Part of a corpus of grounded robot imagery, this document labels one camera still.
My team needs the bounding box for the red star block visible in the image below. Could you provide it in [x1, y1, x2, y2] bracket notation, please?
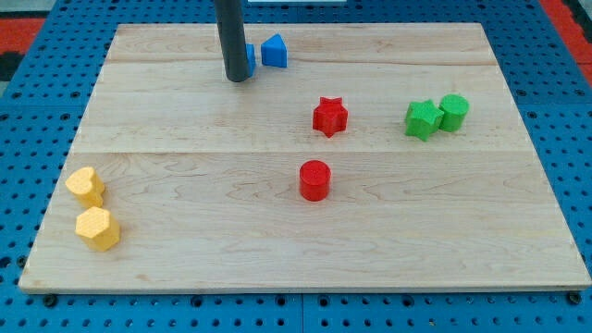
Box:
[313, 96, 349, 138]

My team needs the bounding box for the blue triangle block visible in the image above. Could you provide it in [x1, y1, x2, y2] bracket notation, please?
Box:
[260, 33, 288, 68]

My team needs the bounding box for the green cylinder block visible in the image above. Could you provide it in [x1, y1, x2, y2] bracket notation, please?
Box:
[439, 93, 470, 132]

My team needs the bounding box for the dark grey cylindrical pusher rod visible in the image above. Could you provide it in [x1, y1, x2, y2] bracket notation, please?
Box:
[214, 0, 250, 82]

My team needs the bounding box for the yellow hexagon block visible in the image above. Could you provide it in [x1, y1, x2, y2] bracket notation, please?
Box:
[75, 206, 120, 252]

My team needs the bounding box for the light wooden board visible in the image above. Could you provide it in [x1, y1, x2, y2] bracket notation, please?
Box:
[19, 23, 591, 294]

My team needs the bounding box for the yellow heart block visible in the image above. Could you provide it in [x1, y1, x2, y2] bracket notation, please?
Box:
[65, 166, 105, 208]

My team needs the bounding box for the red cylinder block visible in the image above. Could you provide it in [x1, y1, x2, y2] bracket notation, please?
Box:
[300, 160, 331, 202]

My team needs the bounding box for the blue block behind rod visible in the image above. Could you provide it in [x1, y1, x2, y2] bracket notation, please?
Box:
[246, 43, 256, 77]

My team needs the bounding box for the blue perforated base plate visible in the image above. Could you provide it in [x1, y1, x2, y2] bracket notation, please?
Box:
[1, 1, 591, 332]

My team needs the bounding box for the green star block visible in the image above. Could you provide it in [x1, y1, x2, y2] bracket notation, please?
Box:
[404, 100, 444, 142]

